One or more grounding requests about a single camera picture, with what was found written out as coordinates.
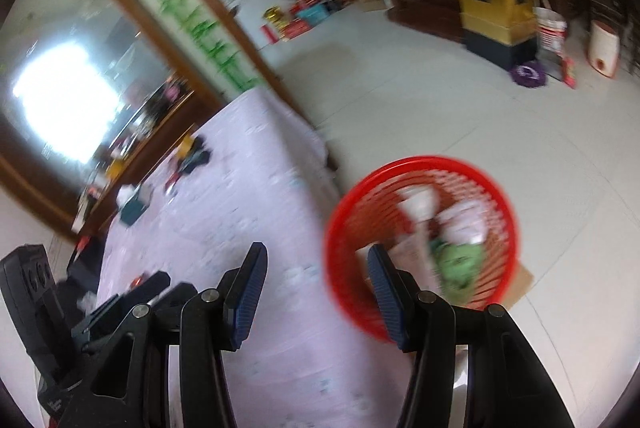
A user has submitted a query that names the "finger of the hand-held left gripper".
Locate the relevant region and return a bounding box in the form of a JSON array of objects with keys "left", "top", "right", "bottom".
[
  {"left": 152, "top": 282, "right": 200, "bottom": 315},
  {"left": 72, "top": 272, "right": 172, "bottom": 351}
]

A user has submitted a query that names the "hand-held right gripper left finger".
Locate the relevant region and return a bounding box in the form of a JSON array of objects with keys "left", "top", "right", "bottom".
[{"left": 57, "top": 242, "right": 268, "bottom": 428}]

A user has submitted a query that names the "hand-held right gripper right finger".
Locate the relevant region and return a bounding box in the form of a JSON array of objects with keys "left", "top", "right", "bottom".
[{"left": 367, "top": 244, "right": 576, "bottom": 428}]

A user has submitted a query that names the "green cloth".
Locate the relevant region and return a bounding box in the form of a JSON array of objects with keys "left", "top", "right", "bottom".
[{"left": 430, "top": 240, "right": 483, "bottom": 304}]

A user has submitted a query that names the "red plastic basket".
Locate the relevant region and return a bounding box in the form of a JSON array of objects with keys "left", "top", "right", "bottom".
[{"left": 322, "top": 154, "right": 523, "bottom": 344}]

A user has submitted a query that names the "white medicine box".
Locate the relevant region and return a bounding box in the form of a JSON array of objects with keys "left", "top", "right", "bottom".
[{"left": 397, "top": 185, "right": 441, "bottom": 224}]

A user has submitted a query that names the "white plastic bag orange print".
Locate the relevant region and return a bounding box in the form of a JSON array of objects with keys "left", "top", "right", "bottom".
[{"left": 435, "top": 200, "right": 488, "bottom": 246}]

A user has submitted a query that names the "teal tissue box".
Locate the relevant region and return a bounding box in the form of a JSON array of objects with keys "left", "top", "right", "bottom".
[{"left": 116, "top": 184, "right": 153, "bottom": 226}]

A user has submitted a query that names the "flat cardboard sheet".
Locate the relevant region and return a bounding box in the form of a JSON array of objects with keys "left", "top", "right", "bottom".
[{"left": 500, "top": 258, "right": 536, "bottom": 309}]

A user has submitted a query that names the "purple bag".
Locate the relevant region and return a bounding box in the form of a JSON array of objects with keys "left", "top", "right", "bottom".
[{"left": 509, "top": 60, "right": 548, "bottom": 89}]

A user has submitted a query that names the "gold gift box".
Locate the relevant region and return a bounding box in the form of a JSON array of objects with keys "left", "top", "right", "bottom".
[{"left": 264, "top": 7, "right": 288, "bottom": 41}]

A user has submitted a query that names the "blue gift box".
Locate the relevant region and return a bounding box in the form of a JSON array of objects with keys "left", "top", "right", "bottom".
[{"left": 300, "top": 5, "right": 328, "bottom": 26}]

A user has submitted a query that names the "white bucket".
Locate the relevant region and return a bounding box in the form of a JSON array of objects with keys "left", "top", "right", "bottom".
[{"left": 535, "top": 7, "right": 568, "bottom": 59}]

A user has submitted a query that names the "white bin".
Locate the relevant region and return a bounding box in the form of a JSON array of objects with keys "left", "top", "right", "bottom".
[{"left": 586, "top": 20, "right": 623, "bottom": 79}]

